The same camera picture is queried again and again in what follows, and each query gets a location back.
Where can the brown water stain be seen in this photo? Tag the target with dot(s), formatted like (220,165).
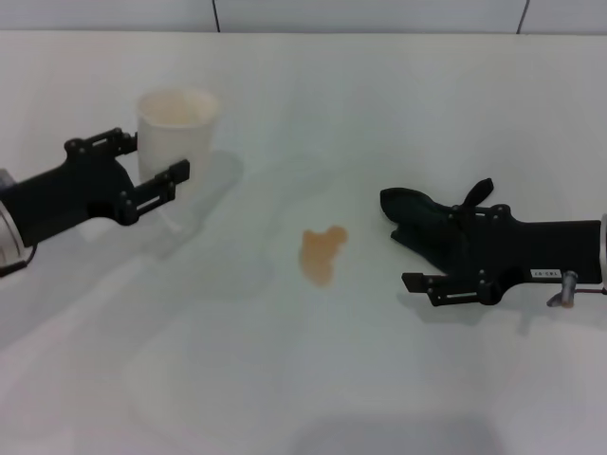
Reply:
(318,258)

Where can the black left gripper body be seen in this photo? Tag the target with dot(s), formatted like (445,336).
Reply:
(76,189)

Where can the white paper cup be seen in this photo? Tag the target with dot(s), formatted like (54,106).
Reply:
(175,137)

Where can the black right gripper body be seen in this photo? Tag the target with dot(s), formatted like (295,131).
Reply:
(550,246)

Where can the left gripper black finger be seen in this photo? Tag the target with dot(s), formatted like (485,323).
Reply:
(178,171)
(109,142)

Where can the dark blue rag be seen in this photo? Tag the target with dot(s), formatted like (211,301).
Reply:
(422,218)

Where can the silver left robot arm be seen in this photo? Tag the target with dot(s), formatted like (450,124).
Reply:
(9,227)

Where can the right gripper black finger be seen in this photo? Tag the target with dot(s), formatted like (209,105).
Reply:
(415,282)
(483,212)

